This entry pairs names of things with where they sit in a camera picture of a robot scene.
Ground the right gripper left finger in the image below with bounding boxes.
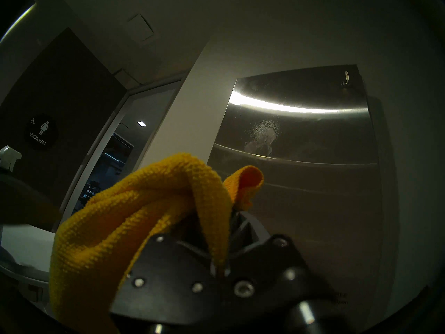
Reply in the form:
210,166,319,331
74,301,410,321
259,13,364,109
111,234,224,315

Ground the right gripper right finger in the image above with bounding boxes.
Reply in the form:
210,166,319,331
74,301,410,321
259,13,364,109
224,212,329,310

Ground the yellow microfiber cloth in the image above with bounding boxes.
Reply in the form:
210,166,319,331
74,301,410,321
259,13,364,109
49,152,265,334

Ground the white foam smear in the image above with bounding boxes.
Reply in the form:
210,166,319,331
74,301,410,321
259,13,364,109
243,119,280,154

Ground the tall glass sidelight window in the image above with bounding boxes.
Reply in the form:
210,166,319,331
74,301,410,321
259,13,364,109
71,88,178,215

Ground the round black women restroom sign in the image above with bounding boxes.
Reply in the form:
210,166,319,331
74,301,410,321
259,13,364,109
24,114,59,151

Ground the dark restroom door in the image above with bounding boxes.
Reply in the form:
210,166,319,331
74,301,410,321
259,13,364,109
0,27,127,233

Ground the stainless steel wall dispenser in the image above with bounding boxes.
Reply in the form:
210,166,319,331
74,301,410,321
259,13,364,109
207,64,385,323

